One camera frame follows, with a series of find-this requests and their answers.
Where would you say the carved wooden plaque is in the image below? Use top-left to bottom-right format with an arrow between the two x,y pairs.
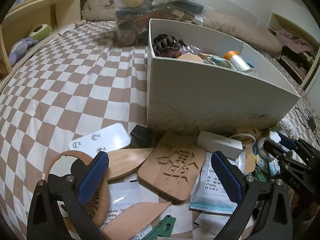
138,132 -> 206,202

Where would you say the white long slim box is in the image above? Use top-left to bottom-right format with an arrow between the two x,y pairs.
197,131 -> 243,160

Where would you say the blue white mask packet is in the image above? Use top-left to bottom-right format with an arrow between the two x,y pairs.
190,152 -> 237,215

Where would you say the pink triangular leather piece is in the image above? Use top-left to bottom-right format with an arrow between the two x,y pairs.
101,202 -> 170,240

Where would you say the leaf-shaped wooden piece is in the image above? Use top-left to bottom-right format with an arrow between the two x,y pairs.
106,147 -> 153,182

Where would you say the white remote control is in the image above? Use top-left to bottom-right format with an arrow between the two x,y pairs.
69,123 -> 131,158

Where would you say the green plastic clothes peg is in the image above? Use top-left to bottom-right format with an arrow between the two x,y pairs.
142,215 -> 176,240

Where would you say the black small charger block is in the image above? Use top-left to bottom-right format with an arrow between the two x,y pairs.
130,125 -> 153,148

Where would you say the white cardboard shoe box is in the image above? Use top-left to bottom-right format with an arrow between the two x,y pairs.
146,19 -> 299,135

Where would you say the checkered bed sheet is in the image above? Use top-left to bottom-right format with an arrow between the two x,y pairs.
0,19 -> 320,240

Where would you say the black hair claw clip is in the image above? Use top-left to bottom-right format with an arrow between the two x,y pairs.
152,34 -> 182,58

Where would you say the purple plush toy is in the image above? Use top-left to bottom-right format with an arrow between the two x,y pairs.
8,37 -> 38,66

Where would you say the avocado plush toy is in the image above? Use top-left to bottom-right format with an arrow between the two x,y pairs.
28,24 -> 52,41

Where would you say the wooden headboard shelf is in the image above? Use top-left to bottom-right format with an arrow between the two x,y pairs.
1,0 -> 87,78

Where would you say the clear plastic storage bin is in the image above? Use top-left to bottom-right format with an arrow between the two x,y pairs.
114,0 -> 208,47

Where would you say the beige fluffy blanket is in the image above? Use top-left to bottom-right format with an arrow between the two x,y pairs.
82,0 -> 283,56

